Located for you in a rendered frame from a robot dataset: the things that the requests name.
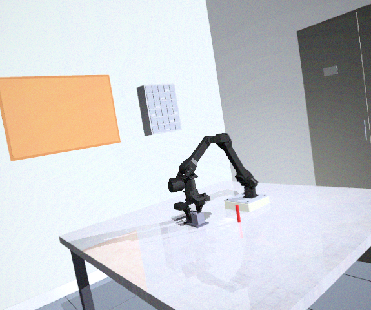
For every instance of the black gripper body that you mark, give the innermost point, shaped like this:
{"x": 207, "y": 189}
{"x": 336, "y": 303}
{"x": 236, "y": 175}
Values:
{"x": 185, "y": 205}

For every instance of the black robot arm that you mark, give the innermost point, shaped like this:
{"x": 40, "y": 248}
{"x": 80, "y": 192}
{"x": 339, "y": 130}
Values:
{"x": 187, "y": 181}

